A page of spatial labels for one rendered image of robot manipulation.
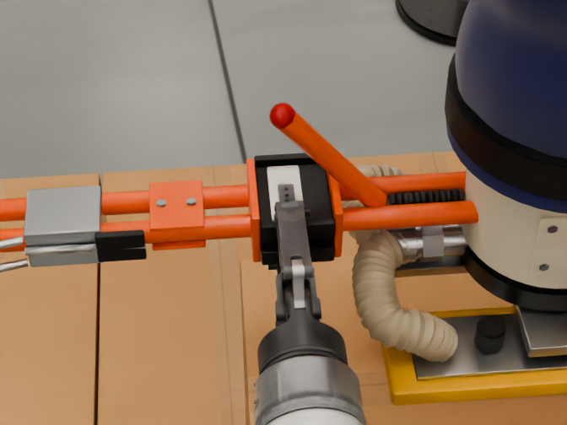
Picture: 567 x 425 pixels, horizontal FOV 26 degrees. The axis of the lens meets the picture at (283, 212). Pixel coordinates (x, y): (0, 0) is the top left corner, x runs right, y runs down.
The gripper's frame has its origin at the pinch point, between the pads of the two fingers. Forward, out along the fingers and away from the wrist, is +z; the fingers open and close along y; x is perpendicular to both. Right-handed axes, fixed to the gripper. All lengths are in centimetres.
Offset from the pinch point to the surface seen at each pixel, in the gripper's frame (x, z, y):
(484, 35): 16.0, -2.6, -21.4
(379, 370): 10.8, 2.2, 29.0
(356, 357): 8.5, 4.3, 29.0
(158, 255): -17, 59, 69
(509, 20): 17.2, -4.9, -24.5
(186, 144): -13, 147, 123
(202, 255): -9, 59, 69
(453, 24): 61, 186, 120
